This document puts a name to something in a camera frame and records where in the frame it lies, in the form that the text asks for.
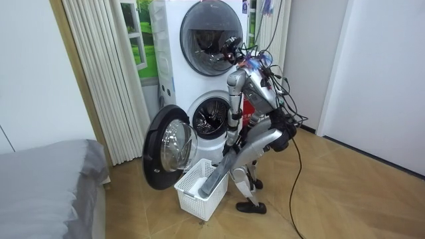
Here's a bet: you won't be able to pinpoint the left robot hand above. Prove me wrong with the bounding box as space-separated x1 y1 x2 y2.
221 141 240 157

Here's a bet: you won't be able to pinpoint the grey cloth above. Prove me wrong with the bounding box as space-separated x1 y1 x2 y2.
198 148 238 199

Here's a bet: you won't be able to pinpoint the robot legs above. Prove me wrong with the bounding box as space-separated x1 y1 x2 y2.
228 118 295 215

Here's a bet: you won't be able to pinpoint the white folded cloth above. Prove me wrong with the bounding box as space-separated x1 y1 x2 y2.
188 176 210 199

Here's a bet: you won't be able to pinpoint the robot body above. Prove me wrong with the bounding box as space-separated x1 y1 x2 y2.
220 35 309 153

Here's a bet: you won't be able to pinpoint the white plastic laundry basket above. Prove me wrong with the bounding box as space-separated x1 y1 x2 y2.
173 158 230 222

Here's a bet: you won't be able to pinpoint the open black washer door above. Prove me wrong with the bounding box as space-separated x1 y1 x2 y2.
141 104 199 191

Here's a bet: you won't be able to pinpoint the white stacked washing machine tower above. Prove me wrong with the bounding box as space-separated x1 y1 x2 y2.
148 0 253 167

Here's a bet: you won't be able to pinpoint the beige pleated curtain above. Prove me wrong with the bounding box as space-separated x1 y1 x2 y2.
61 0 152 167
257 0 293 71

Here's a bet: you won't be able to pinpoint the green landscape window poster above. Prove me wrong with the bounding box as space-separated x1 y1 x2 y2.
119 0 258 88

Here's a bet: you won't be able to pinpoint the grey bed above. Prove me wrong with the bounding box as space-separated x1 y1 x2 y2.
0 139 111 239

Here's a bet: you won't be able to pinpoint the black floor cable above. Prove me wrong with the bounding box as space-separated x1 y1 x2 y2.
288 137 307 239

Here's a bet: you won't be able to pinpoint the cable bundle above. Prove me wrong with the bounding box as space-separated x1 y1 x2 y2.
254 0 284 58

